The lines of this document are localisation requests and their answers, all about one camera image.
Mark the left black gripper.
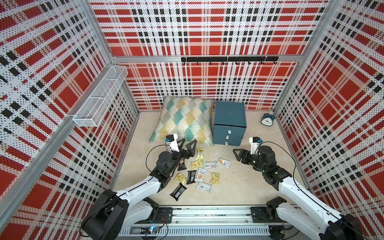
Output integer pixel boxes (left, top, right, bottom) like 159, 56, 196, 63
166, 138, 197, 175

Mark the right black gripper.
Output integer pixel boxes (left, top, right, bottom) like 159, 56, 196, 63
233, 148, 266, 173

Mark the yellow cookie packet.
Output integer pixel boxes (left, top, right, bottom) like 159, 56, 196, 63
175, 173, 188, 186
210, 172, 220, 185
195, 148, 205, 160
191, 159, 204, 170

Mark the black cookie packet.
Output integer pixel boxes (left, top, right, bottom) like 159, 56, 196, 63
178, 161, 187, 171
187, 170, 197, 185
170, 183, 187, 201

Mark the teal three-drawer cabinet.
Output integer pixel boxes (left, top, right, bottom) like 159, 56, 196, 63
213, 101, 247, 146

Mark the black cookie packet bottom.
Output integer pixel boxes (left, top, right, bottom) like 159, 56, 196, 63
170, 183, 187, 201

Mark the yellow cookie packet top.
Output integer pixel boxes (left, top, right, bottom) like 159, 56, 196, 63
195, 148, 205, 160

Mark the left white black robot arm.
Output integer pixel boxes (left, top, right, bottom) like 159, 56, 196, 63
79, 135, 197, 240

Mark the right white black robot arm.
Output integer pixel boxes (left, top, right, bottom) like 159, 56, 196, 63
233, 145, 364, 240

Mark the white cookie packet right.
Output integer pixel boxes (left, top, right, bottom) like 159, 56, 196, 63
217, 158, 232, 169

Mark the white cookie packet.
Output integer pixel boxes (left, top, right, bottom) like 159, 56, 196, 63
217, 158, 232, 169
203, 161, 217, 170
196, 182, 212, 194
195, 168, 207, 182

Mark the patterned green yellow pillow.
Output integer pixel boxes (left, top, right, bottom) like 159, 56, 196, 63
149, 96, 216, 147

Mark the white cookie packet centre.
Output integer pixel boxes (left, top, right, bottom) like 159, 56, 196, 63
203, 161, 217, 170

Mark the white cookie packet middle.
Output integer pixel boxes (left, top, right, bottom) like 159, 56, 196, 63
195, 168, 207, 182

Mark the white cookie packet bottom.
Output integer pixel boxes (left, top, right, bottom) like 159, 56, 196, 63
196, 182, 212, 194

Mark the teal alarm clock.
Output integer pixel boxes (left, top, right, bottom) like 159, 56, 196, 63
261, 113, 276, 127

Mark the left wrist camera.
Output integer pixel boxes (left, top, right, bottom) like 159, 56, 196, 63
165, 134, 180, 152

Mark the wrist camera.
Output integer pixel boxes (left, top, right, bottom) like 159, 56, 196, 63
249, 137, 263, 155
165, 134, 180, 152

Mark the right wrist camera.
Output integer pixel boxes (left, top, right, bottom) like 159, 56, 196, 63
249, 137, 263, 155

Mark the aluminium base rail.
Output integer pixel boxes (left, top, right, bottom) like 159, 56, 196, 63
86, 205, 334, 239

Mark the white wire mesh basket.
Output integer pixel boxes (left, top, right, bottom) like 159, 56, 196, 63
73, 66, 128, 127

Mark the black wall hook rail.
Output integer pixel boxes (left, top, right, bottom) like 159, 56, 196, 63
181, 56, 279, 64

